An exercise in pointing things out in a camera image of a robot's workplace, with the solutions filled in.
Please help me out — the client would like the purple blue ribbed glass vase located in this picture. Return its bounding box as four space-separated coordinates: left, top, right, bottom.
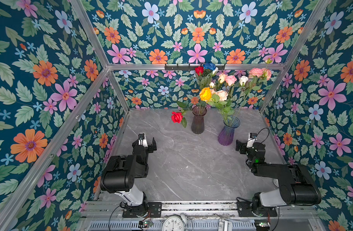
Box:
218 117 240 146

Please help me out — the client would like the red artificial rose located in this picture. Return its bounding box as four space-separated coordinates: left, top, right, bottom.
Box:
195 66 204 76
171 101 192 128

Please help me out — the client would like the cream peony flower stem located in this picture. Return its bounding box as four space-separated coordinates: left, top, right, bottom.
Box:
206 82 234 125

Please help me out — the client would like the dark pink ribbed glass vase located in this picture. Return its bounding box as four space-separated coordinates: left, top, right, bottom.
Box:
191 106 207 134

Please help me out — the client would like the white rosebud stem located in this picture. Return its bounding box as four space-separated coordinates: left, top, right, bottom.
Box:
237 76 249 108

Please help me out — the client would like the pink artificial flower spray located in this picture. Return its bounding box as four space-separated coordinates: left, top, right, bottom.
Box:
241 58 273 108

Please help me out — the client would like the pink rosebud stem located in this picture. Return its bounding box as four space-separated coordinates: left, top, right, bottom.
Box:
225 75 237 98

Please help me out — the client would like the orange yellow artificial rose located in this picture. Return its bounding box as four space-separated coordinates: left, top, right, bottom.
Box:
199 87 228 122

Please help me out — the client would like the cream white artificial rose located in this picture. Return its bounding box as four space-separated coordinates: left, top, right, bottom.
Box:
218 73 227 84

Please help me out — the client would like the blue artificial flower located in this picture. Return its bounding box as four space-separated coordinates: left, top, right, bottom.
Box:
203 63 216 70

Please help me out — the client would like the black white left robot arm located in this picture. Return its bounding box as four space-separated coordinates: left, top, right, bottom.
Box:
100 133 157 217

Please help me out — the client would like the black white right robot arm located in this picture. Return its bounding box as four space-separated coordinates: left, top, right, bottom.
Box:
236 139 321 217

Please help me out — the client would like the white analog alarm clock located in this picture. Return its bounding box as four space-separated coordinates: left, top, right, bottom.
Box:
162 214 188 231

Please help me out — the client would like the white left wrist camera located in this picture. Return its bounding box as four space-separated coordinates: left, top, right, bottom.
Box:
138 133 148 148

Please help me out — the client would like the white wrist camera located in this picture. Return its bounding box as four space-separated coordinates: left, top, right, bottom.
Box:
246 132 257 148
138 133 148 148

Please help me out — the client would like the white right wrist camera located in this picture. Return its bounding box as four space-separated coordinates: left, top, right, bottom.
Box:
246 132 257 148

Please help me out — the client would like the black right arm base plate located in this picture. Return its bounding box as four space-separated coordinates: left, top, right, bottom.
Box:
236 201 278 217

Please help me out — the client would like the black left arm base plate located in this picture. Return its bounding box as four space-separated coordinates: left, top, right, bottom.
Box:
122 202 163 218

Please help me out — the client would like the aluminium front mounting rail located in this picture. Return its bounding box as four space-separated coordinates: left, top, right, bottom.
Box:
82 199 319 219

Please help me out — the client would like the black hook rail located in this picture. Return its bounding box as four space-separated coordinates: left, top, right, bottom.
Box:
164 64 226 71

